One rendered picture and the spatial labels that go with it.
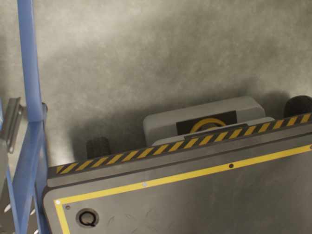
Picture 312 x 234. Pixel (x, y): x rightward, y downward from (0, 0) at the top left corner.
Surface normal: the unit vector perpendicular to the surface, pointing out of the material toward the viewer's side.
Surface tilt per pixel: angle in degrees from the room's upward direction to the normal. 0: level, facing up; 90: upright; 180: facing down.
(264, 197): 0
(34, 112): 0
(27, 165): 90
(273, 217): 0
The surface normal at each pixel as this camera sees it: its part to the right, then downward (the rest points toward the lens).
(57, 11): 0.14, 0.32
